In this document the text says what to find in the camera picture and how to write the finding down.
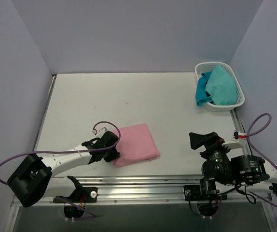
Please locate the light teal t shirt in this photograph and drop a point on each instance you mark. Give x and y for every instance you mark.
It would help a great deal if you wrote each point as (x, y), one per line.
(221, 87)

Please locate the white plastic basket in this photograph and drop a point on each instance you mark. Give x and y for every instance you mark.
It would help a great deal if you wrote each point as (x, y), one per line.
(208, 67)

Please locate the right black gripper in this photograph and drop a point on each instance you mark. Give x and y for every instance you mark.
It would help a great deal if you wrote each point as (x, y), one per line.
(206, 140)

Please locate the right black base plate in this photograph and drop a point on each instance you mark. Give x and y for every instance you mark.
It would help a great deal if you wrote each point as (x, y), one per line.
(200, 193)

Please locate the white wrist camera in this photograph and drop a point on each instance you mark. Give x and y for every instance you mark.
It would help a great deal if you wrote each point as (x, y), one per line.
(238, 140)
(98, 132)

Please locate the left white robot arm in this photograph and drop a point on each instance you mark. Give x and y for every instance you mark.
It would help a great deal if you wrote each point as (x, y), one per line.
(36, 177)

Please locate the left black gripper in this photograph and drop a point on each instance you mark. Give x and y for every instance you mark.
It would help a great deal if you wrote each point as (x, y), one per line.
(111, 146)

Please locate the pink t shirt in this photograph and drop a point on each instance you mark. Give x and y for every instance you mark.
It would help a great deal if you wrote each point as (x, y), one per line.
(136, 145)

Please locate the aluminium rail frame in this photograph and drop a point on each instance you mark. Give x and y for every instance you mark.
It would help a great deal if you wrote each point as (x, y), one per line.
(146, 197)

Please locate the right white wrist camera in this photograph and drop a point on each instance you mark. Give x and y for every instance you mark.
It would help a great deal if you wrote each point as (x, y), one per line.
(238, 140)

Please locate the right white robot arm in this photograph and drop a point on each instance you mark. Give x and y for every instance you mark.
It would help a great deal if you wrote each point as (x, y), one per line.
(248, 170)

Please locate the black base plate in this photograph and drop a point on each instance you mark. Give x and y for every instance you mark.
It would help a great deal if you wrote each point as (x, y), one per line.
(76, 195)
(200, 193)

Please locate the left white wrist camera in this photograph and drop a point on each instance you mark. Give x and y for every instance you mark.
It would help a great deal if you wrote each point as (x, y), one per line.
(98, 132)

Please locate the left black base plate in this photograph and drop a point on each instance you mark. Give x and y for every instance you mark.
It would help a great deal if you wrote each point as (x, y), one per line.
(76, 195)

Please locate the dark teal t shirt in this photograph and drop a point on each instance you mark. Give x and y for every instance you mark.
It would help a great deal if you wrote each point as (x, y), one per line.
(201, 96)

